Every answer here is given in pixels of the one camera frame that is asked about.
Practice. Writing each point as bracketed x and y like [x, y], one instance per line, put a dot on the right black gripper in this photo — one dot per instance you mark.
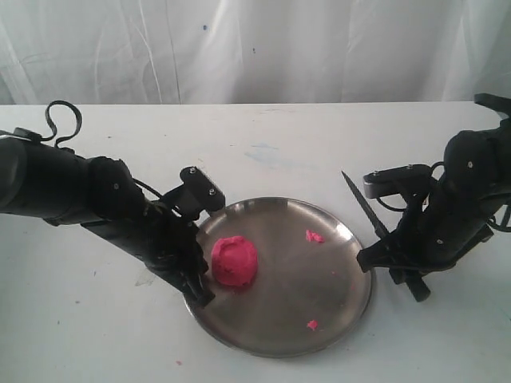
[438, 227]

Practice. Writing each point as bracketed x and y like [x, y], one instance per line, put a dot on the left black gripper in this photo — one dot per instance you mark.
[166, 243]

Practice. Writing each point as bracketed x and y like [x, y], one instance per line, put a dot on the black serrated knife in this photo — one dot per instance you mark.
[401, 262]

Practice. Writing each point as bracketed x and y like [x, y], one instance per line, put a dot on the pink putty lump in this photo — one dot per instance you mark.
[234, 261]

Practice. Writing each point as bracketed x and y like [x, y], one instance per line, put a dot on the round steel plate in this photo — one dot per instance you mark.
[297, 281]

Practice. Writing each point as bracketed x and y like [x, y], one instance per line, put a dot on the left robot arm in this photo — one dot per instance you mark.
[42, 179]

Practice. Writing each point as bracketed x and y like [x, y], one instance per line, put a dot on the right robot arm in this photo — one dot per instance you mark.
[482, 153]

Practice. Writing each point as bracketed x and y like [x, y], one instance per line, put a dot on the pink crumb upper right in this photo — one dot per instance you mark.
[314, 237]

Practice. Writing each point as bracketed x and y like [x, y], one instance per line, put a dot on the pink crumb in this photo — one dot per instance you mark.
[314, 237]
[313, 325]

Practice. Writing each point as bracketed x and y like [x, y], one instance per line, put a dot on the pink crumb lower right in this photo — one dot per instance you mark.
[313, 325]

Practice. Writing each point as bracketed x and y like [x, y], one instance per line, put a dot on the white backdrop curtain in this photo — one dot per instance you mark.
[219, 52]

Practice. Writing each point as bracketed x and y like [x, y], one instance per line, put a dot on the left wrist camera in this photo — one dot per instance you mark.
[197, 193]

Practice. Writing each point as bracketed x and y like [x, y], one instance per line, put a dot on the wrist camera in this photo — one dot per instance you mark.
[407, 180]
[197, 193]

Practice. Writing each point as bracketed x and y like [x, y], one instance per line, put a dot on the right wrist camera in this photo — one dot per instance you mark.
[407, 180]

